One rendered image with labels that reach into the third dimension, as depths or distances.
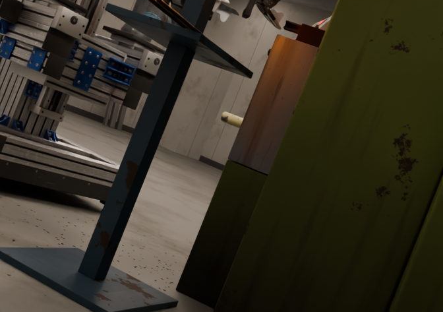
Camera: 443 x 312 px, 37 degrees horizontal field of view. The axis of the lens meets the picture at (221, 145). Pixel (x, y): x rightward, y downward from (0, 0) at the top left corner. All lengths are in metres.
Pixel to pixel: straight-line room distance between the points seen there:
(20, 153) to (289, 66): 1.14
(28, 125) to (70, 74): 0.35
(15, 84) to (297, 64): 1.41
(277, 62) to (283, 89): 0.09
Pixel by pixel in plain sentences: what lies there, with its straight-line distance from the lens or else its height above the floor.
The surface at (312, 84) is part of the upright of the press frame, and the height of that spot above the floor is 0.76.
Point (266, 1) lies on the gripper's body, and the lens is 2.87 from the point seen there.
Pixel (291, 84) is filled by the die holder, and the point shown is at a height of 0.77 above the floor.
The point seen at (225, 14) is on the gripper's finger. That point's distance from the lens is 2.59.
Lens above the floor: 0.51
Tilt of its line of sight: level
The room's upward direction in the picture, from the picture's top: 22 degrees clockwise
